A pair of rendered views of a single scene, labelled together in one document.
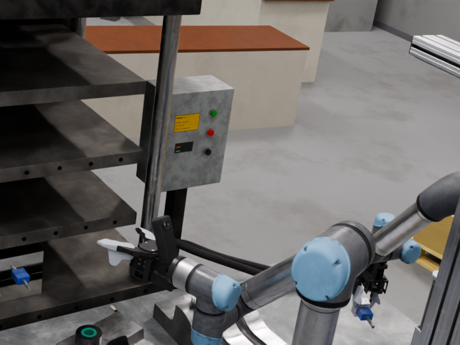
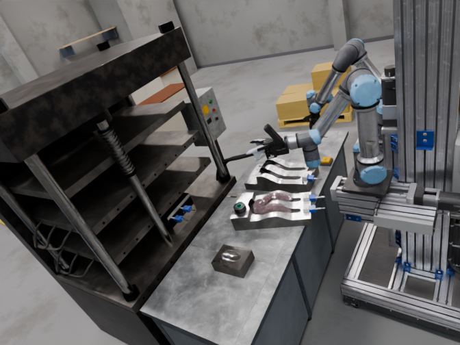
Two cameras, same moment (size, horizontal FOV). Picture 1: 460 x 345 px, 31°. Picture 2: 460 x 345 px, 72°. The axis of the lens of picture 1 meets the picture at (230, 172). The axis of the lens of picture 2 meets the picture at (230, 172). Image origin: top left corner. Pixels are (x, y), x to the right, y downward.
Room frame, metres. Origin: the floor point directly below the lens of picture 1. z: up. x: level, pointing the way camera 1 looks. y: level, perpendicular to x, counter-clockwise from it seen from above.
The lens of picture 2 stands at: (0.40, 0.65, 2.18)
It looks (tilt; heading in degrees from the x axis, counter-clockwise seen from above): 30 degrees down; 349
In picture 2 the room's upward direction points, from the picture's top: 20 degrees counter-clockwise
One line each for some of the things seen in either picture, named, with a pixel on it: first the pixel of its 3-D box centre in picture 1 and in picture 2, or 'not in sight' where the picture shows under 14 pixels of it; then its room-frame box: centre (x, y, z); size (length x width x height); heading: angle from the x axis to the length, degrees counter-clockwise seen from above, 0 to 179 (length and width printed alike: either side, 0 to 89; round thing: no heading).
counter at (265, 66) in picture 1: (180, 78); (153, 122); (6.40, 0.52, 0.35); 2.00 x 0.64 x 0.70; 123
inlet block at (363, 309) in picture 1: (365, 315); not in sight; (2.39, -0.53, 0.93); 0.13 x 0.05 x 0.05; 17
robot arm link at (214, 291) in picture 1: (213, 289); (308, 139); (1.61, -0.01, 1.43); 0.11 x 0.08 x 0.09; 60
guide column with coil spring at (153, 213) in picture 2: not in sight; (151, 211); (2.21, 0.87, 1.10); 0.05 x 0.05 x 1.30
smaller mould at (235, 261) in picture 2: not in sight; (233, 260); (1.74, 0.55, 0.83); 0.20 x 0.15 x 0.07; 38
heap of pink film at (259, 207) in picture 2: not in sight; (271, 202); (1.98, 0.15, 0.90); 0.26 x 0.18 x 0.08; 56
